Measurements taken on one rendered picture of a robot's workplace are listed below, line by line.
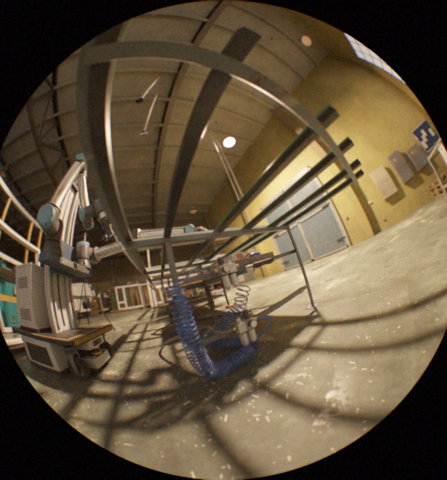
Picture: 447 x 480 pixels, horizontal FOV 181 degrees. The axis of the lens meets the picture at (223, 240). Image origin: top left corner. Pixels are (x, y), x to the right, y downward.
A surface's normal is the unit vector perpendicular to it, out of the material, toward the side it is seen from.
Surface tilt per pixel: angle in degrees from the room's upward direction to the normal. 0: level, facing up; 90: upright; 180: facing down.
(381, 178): 90
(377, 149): 90
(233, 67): 180
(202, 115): 180
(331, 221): 90
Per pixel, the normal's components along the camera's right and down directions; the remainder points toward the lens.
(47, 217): 0.68, -0.31
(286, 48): 0.28, 0.92
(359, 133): -0.86, 0.11
